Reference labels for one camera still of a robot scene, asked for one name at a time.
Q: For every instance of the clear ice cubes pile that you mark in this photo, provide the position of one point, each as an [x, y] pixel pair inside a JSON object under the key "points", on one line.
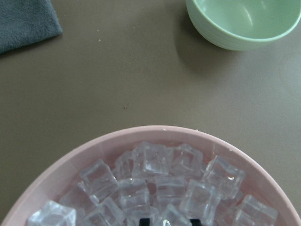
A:
{"points": [[168, 185]]}

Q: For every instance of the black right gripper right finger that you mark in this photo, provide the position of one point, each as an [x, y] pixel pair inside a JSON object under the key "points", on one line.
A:
{"points": [[195, 222]]}

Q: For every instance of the pink bowl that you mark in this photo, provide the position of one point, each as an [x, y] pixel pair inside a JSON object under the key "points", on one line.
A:
{"points": [[58, 179]]}

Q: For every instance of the green bowl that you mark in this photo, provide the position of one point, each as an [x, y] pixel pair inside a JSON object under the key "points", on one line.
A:
{"points": [[243, 24]]}

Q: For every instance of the grey folded cloth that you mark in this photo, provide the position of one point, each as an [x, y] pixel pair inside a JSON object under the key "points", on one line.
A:
{"points": [[25, 22]]}

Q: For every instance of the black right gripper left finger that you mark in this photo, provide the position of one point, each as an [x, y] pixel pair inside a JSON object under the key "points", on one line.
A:
{"points": [[144, 222]]}

